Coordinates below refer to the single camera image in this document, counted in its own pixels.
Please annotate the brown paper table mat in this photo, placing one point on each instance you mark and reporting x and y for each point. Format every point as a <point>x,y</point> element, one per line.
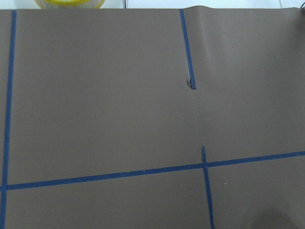
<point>152,119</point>

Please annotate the yellow rimmed blue bowl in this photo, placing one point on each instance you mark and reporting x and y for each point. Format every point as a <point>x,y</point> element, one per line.
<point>69,4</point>

